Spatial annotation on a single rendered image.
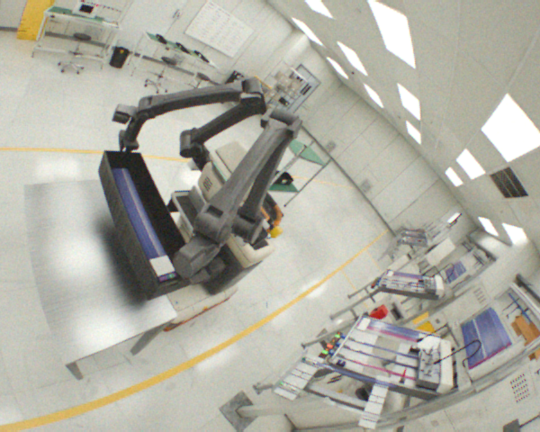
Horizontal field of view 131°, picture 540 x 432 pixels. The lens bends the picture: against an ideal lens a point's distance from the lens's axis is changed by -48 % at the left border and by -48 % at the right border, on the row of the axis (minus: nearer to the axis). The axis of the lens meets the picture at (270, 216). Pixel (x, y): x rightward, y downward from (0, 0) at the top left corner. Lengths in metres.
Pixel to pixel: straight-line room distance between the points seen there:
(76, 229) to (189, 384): 1.20
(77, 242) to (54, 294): 0.22
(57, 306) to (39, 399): 0.89
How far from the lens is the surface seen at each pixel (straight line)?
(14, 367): 1.67
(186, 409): 1.71
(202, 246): 0.55
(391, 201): 9.97
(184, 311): 1.53
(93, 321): 0.83
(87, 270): 0.90
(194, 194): 1.08
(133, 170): 1.10
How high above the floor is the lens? 1.60
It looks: 29 degrees down
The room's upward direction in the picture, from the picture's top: 45 degrees clockwise
